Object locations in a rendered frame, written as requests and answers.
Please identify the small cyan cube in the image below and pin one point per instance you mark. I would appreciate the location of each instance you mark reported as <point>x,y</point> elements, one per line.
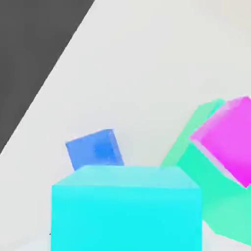
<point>125,215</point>

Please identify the small blue cube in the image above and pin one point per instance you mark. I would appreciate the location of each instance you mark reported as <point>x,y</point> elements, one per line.
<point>94,150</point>

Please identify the small magenta cube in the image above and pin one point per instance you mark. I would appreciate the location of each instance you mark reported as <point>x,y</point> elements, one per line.
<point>229,141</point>

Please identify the large green box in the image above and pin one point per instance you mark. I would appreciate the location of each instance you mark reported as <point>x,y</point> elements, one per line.
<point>215,200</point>

